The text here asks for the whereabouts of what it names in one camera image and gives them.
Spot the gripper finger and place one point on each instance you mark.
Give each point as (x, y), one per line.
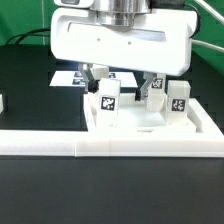
(91, 84)
(143, 79)

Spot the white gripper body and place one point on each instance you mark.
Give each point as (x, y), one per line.
(159, 42)

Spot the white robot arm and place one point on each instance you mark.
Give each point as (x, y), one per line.
(123, 12)

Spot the white sheet with markers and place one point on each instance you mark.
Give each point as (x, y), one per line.
(75, 79)

